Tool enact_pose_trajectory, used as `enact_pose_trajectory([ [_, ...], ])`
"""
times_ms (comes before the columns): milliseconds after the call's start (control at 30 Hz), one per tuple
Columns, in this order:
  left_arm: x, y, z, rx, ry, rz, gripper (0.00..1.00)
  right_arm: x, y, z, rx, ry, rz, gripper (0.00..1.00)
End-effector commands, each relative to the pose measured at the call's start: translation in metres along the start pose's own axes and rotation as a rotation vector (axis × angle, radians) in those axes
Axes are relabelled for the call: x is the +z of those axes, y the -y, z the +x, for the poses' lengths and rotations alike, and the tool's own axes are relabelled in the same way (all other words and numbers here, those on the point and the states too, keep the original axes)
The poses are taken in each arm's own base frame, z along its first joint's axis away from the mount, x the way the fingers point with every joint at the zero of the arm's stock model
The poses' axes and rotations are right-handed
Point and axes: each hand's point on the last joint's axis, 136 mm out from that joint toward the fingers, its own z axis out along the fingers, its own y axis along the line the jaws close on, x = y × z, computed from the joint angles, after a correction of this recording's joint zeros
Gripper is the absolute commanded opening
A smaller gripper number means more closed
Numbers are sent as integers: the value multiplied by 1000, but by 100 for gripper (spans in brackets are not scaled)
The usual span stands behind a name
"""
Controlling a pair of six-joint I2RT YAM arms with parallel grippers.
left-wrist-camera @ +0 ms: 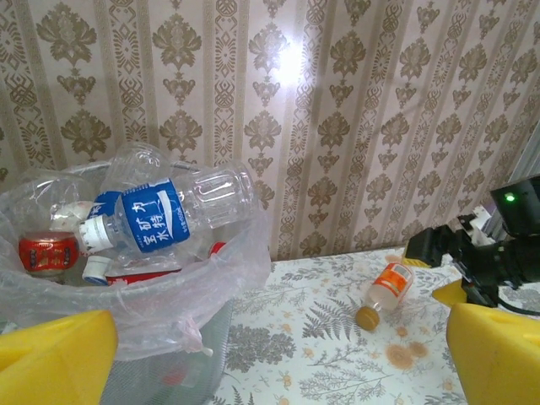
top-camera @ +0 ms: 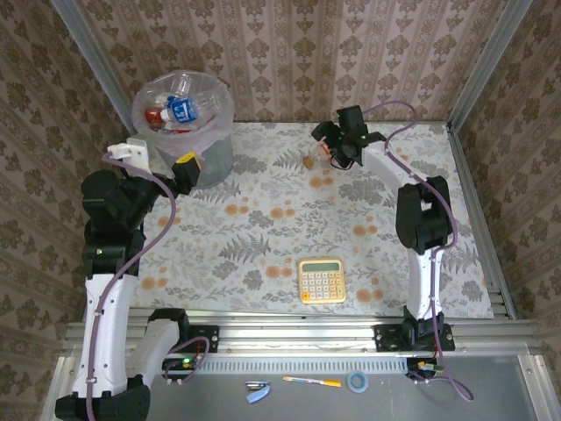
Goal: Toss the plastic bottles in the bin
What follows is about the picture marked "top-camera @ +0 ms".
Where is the clear bottle orange label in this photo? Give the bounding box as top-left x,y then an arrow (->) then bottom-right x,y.
302,139 -> 336,170

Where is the clear bottle red white label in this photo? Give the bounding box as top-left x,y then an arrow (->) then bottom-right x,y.
144,107 -> 170,131

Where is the grey waste bin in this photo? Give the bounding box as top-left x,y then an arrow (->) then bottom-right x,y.
153,129 -> 236,190

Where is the translucent plastic bin liner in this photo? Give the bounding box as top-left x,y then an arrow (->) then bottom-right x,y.
131,69 -> 237,158

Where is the gold desk calculator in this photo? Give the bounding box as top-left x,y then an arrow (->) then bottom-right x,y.
297,256 -> 348,305

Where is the small black controller board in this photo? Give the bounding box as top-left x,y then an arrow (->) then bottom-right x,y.
405,357 -> 439,382
161,357 -> 199,382

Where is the blue stapler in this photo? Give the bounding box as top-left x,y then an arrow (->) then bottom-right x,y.
245,380 -> 272,405

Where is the orange white pen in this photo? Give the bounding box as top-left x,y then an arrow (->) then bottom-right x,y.
281,375 -> 343,389

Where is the blue tape roll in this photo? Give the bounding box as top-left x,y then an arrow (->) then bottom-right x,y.
345,370 -> 370,394

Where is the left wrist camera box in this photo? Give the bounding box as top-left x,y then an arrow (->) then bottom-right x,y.
106,137 -> 175,177

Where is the aluminium frame post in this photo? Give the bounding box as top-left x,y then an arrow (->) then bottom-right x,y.
49,0 -> 146,138
445,0 -> 534,129

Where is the aluminium table side rail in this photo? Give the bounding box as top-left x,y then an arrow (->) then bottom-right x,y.
445,125 -> 519,320

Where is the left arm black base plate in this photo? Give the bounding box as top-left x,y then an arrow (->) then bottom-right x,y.
142,325 -> 220,354

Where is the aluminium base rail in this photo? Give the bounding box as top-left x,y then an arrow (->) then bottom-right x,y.
60,306 -> 539,357

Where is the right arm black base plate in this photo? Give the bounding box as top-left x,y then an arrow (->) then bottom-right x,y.
373,323 -> 456,353

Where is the slotted grey cable duct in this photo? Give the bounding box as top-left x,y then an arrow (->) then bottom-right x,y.
144,355 -> 411,375

